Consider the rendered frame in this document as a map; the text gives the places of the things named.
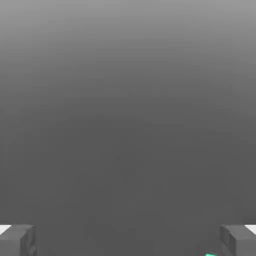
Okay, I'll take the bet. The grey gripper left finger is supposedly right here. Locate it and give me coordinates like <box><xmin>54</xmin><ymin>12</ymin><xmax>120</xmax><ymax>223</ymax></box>
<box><xmin>0</xmin><ymin>224</ymin><xmax>38</xmax><ymax>256</ymax></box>

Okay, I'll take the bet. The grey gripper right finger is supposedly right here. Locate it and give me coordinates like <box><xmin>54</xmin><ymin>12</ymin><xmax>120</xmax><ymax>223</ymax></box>
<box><xmin>219</xmin><ymin>224</ymin><xmax>256</xmax><ymax>256</ymax></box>

